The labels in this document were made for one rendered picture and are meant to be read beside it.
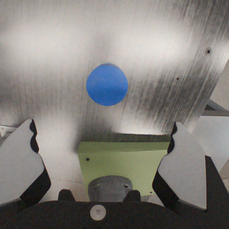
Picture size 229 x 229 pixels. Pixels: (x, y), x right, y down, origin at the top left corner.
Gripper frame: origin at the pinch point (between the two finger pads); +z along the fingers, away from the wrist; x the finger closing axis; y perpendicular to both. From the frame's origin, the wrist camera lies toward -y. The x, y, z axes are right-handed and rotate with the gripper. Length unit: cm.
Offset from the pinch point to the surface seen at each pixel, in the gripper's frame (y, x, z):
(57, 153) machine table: 22.9, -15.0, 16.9
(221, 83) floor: 17, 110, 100
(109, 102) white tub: 2.8, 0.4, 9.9
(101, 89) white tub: 0.5, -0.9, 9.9
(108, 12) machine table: -12.4, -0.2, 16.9
